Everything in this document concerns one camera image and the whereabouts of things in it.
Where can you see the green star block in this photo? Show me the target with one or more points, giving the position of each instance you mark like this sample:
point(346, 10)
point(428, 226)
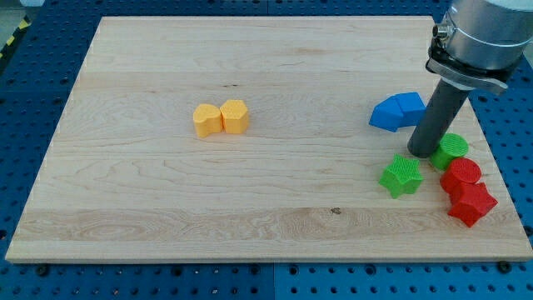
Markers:
point(402, 176)

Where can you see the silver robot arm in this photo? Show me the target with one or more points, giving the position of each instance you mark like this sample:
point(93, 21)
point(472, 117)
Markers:
point(479, 43)

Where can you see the red star block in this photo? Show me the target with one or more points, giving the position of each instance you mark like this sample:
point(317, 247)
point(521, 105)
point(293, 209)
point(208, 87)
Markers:
point(470, 202)

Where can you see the yellow hexagon block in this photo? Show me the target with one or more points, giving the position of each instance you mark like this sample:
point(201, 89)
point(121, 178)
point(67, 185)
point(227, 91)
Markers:
point(235, 116)

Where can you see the yellow heart block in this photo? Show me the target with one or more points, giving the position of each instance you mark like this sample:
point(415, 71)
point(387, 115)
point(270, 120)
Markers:
point(207, 119)

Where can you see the wooden board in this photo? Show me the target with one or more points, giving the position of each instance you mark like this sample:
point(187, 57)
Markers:
point(126, 179)

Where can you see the blue pentagon block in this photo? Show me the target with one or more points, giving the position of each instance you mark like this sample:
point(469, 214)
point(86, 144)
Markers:
point(387, 115)

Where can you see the blue cube block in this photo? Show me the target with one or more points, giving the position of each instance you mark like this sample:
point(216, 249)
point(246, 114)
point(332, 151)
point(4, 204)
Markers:
point(412, 107)

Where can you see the green cylinder block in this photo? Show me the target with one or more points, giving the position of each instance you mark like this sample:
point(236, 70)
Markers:
point(450, 147)

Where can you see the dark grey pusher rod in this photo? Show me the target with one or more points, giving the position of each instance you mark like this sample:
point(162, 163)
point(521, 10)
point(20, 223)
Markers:
point(444, 104)

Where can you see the red cylinder block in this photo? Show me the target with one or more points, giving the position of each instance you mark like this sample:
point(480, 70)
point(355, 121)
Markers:
point(460, 170)

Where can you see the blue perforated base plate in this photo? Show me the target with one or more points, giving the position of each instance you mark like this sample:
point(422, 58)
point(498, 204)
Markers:
point(38, 71)

